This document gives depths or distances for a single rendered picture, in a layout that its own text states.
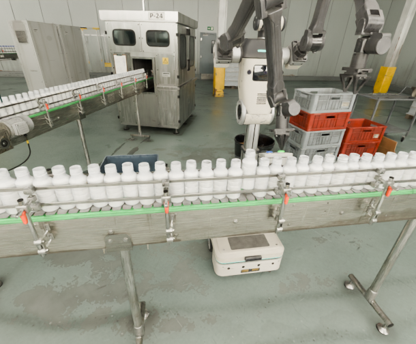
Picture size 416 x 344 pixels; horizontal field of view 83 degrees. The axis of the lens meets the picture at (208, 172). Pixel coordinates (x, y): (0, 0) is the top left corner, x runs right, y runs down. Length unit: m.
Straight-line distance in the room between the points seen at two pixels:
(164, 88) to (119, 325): 3.65
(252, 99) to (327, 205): 0.72
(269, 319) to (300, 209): 0.94
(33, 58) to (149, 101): 2.97
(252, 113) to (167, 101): 3.19
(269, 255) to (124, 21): 4.12
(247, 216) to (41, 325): 1.49
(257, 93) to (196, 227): 0.86
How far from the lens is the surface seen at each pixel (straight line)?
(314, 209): 1.14
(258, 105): 1.49
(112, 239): 1.03
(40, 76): 6.73
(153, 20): 4.48
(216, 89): 8.50
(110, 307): 1.91
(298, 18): 14.42
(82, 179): 0.94
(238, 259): 1.80
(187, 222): 0.97
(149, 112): 4.72
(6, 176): 1.03
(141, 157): 1.51
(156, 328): 1.77
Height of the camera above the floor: 1.55
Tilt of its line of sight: 28 degrees down
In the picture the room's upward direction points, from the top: 2 degrees clockwise
